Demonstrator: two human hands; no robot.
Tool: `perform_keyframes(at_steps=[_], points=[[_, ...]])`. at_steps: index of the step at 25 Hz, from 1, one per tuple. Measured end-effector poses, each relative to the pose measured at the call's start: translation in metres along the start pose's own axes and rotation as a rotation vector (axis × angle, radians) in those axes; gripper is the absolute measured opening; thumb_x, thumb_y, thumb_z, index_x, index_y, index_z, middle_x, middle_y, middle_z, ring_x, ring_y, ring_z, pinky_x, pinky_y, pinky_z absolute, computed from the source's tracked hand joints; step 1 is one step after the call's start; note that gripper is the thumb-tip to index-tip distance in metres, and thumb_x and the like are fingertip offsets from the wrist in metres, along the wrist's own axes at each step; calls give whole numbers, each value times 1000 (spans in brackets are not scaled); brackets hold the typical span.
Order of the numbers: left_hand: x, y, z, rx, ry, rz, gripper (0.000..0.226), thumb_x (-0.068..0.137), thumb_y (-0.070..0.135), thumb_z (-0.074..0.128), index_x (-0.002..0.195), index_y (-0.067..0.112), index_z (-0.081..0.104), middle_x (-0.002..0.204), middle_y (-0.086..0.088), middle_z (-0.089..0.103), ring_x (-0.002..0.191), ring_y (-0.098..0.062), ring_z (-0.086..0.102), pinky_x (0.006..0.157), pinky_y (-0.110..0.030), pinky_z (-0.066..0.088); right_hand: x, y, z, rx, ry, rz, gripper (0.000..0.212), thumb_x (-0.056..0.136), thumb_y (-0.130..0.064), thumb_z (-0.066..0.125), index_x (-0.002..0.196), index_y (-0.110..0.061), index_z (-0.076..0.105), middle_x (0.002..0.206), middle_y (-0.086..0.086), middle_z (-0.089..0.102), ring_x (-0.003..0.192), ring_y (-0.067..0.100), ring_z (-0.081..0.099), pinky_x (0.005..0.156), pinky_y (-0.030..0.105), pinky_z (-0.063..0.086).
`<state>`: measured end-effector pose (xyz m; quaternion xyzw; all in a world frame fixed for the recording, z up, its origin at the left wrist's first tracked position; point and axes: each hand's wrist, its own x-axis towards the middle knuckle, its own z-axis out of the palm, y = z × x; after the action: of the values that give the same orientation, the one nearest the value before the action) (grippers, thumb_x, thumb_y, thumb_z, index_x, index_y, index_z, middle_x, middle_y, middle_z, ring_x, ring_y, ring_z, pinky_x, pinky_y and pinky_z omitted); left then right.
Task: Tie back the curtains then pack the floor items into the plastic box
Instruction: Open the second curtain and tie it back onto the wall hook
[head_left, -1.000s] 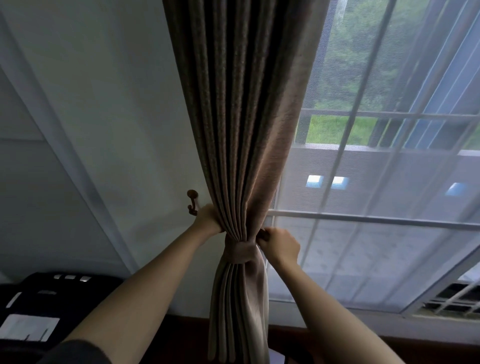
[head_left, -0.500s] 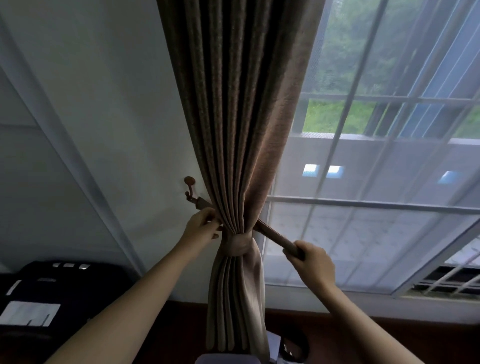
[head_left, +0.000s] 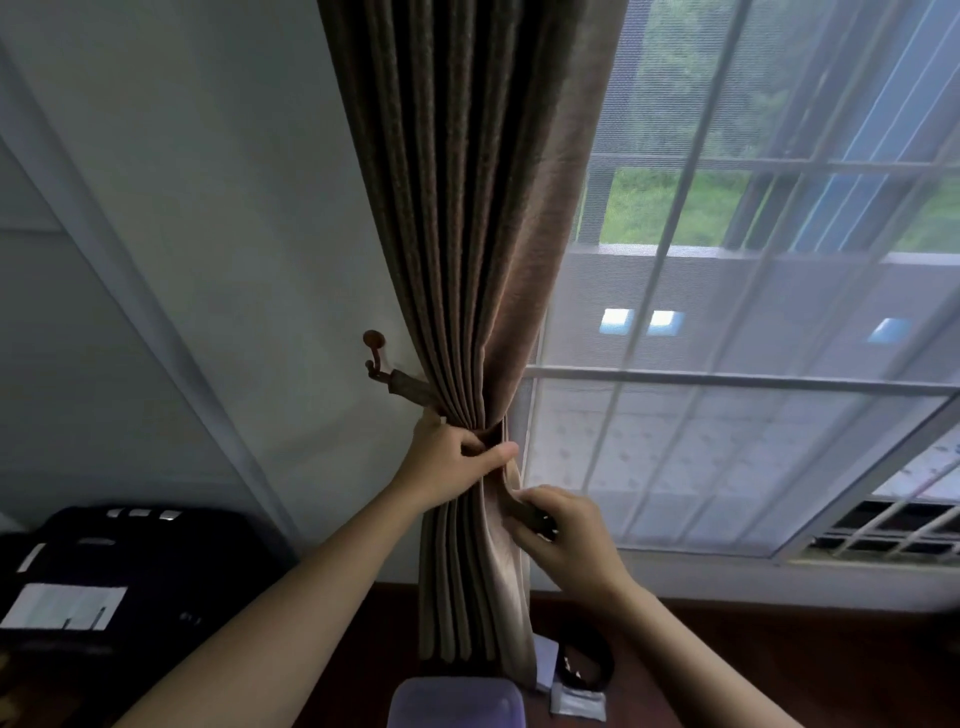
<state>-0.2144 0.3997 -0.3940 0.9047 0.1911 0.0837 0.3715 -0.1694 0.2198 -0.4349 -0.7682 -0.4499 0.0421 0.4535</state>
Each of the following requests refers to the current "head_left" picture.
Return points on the person's right hand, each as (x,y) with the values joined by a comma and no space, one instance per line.
(581,547)

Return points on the person's left hand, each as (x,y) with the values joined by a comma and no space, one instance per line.
(442,469)

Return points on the brown curtain tieback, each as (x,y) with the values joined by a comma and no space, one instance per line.
(412,388)

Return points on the small white box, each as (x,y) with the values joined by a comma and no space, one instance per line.
(546,664)

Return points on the white packet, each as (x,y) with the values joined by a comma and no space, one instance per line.
(577,703)

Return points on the purple container lid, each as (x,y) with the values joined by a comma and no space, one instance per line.
(457,705)

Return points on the brown curtain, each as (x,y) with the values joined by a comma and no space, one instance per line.
(465,187)

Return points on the person's left forearm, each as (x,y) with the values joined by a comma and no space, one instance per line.
(285,615)

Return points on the person's right forearm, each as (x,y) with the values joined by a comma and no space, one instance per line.
(697,660)

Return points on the round wooden tieback knob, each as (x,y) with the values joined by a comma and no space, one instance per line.
(373,340)

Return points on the white window security grille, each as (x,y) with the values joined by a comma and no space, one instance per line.
(750,379)

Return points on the black bag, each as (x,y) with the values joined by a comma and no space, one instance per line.
(150,570)

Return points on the green trees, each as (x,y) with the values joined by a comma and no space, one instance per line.
(645,210)

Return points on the white paper tag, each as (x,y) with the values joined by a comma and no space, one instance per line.
(64,606)

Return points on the dark vertical balcony slats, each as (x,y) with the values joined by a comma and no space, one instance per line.
(862,112)

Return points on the dark window frame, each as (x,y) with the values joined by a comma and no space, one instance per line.
(855,487)

